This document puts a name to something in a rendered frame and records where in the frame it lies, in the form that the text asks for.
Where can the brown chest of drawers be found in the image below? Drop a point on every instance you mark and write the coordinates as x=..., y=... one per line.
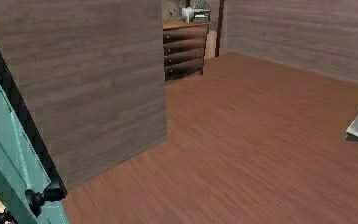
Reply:
x=183, y=46

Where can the green house plant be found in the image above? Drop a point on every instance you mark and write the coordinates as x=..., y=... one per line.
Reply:
x=202, y=4

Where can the teal room door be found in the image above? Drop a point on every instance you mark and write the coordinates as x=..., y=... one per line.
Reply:
x=7, y=146

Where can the dark red door frame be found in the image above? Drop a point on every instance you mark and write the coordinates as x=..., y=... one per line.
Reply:
x=219, y=28

